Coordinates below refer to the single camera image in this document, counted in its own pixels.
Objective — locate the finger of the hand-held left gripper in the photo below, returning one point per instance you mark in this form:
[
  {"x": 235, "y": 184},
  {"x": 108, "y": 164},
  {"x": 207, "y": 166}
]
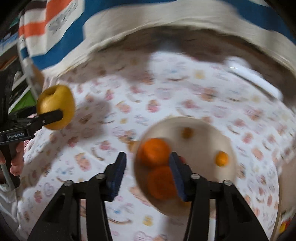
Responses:
[{"x": 50, "y": 117}]

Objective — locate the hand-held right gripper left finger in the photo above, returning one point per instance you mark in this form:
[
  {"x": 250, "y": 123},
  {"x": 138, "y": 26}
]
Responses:
[{"x": 118, "y": 173}]

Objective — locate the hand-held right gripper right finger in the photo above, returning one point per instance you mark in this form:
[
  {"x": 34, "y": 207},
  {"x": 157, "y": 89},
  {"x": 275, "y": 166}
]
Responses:
[{"x": 177, "y": 178}]

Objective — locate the orange mandarin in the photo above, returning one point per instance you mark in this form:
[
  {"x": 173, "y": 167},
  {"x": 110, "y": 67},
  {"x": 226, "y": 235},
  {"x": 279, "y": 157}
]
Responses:
[
  {"x": 161, "y": 183},
  {"x": 152, "y": 151}
]

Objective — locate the large yellow grapefruit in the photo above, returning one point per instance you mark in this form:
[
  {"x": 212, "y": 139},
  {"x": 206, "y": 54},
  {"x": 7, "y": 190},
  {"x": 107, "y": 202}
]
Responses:
[{"x": 57, "y": 99}]

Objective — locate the beige round plate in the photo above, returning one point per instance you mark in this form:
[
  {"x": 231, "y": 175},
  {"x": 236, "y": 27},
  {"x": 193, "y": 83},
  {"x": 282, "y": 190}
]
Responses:
[{"x": 203, "y": 148}]

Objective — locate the small brown round fruit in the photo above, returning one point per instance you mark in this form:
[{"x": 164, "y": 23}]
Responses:
[{"x": 187, "y": 133}]

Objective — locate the small orange-yellow tomato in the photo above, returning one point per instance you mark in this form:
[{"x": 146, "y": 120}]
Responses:
[{"x": 222, "y": 158}]

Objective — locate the person's left hand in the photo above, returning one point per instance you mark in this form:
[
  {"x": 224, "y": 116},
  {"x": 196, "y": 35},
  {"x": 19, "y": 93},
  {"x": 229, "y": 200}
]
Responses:
[{"x": 18, "y": 162}]

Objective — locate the green box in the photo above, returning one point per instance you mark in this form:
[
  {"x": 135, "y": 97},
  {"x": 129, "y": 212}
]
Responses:
[{"x": 25, "y": 100}]

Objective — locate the bear print table cloth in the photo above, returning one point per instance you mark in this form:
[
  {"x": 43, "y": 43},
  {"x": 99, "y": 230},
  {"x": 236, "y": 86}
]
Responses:
[{"x": 161, "y": 92}]

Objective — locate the striped hanging cloth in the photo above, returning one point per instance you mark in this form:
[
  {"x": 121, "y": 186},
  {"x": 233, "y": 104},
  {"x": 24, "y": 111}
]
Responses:
[{"x": 138, "y": 14}]

